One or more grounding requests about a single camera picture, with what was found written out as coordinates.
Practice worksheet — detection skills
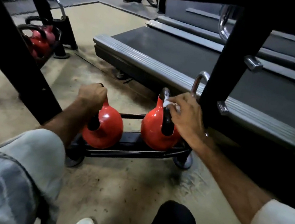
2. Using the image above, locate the person's left hand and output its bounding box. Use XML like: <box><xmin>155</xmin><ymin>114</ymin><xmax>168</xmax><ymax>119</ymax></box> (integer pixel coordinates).
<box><xmin>76</xmin><ymin>80</ymin><xmax>110</xmax><ymax>116</ymax></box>

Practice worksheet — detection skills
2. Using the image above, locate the person's right hand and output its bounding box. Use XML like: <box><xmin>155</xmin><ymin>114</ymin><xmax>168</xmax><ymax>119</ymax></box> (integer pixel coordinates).
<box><xmin>160</xmin><ymin>90</ymin><xmax>214</xmax><ymax>152</ymax></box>

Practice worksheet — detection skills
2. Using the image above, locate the white wiping cloth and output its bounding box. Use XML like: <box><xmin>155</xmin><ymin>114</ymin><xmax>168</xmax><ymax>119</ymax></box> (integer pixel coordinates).
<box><xmin>162</xmin><ymin>96</ymin><xmax>183</xmax><ymax>113</ymax></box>

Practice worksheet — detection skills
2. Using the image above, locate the red kettlebell black handle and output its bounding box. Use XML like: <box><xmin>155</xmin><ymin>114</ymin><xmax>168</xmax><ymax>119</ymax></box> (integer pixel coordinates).
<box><xmin>80</xmin><ymin>82</ymin><xmax>129</xmax><ymax>152</ymax></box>
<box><xmin>13</xmin><ymin>23</ymin><xmax>55</xmax><ymax>60</ymax></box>
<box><xmin>138</xmin><ymin>85</ymin><xmax>188</xmax><ymax>154</ymax></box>

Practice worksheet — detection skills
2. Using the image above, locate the person's right forearm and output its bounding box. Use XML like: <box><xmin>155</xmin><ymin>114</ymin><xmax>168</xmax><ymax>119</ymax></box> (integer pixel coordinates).
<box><xmin>182</xmin><ymin>134</ymin><xmax>280</xmax><ymax>224</ymax></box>

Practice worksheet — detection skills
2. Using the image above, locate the person's left forearm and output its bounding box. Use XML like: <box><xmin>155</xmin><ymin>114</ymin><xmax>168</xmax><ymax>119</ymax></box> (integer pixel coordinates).
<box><xmin>36</xmin><ymin>98</ymin><xmax>95</xmax><ymax>152</ymax></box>

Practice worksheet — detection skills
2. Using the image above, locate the grey treadmill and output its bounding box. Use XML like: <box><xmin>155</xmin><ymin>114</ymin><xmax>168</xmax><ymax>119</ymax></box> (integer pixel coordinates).
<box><xmin>151</xmin><ymin>0</ymin><xmax>295</xmax><ymax>73</ymax></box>
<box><xmin>81</xmin><ymin>12</ymin><xmax>295</xmax><ymax>154</ymax></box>

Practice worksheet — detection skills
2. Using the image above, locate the chrome rack peg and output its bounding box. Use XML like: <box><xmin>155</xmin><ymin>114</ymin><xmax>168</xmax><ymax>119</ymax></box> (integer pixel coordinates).
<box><xmin>215</xmin><ymin>100</ymin><xmax>230</xmax><ymax>117</ymax></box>
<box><xmin>242</xmin><ymin>54</ymin><xmax>265</xmax><ymax>74</ymax></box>

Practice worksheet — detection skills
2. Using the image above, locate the black kettlebell rack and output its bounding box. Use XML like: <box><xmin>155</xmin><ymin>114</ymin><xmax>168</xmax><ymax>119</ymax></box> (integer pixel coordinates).
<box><xmin>0</xmin><ymin>0</ymin><xmax>295</xmax><ymax>199</ymax></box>

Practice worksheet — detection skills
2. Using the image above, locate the black background rack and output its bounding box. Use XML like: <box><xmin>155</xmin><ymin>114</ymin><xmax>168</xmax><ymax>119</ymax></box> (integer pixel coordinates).
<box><xmin>16</xmin><ymin>0</ymin><xmax>85</xmax><ymax>73</ymax></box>

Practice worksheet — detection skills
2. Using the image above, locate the chrome hook handle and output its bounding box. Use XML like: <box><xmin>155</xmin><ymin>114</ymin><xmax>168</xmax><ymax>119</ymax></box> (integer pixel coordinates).
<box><xmin>190</xmin><ymin>69</ymin><xmax>211</xmax><ymax>101</ymax></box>

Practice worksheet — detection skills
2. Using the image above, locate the pink kettlebell black handle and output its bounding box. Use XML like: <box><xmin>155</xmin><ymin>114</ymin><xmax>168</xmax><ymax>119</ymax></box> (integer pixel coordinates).
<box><xmin>23</xmin><ymin>14</ymin><xmax>63</xmax><ymax>46</ymax></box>

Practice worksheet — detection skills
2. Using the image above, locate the chrome curved handle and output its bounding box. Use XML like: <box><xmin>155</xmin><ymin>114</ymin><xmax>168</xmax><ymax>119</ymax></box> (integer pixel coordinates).
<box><xmin>41</xmin><ymin>0</ymin><xmax>69</xmax><ymax>23</ymax></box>
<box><xmin>216</xmin><ymin>4</ymin><xmax>240</xmax><ymax>44</ymax></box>

